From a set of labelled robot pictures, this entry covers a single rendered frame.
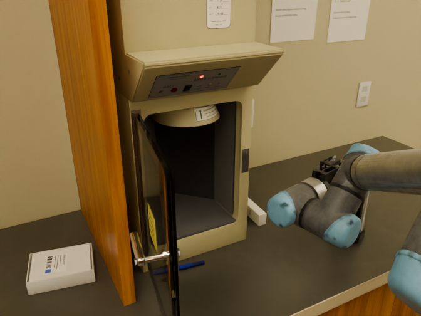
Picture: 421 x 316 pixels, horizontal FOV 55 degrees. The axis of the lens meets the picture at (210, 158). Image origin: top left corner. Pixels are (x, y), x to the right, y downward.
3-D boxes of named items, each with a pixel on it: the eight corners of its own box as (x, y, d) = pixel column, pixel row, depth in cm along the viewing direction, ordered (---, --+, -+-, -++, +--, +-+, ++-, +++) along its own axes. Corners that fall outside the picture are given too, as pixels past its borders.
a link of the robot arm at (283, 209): (291, 237, 89) (261, 220, 94) (319, 219, 96) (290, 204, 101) (295, 206, 86) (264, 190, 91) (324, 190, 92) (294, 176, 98)
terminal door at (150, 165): (148, 260, 104) (136, 110, 87) (178, 358, 77) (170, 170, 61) (145, 261, 103) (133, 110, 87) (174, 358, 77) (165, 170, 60)
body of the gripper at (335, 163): (358, 163, 103) (332, 177, 95) (353, 193, 106) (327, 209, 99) (331, 154, 108) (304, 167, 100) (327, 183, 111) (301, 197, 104)
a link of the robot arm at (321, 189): (317, 216, 96) (289, 203, 102) (327, 209, 99) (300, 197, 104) (321, 188, 93) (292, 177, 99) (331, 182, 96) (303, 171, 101)
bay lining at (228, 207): (124, 202, 124) (113, 89, 110) (200, 184, 135) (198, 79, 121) (152, 246, 105) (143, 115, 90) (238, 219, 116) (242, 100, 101)
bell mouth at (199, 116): (143, 111, 110) (141, 91, 108) (201, 102, 117) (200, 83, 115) (168, 131, 96) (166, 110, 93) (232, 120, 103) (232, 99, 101)
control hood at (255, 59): (127, 100, 87) (123, 52, 83) (254, 82, 101) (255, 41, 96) (145, 115, 78) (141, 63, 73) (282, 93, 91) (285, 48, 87)
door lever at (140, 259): (155, 236, 80) (155, 224, 79) (166, 266, 72) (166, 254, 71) (128, 241, 78) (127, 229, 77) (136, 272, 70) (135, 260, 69)
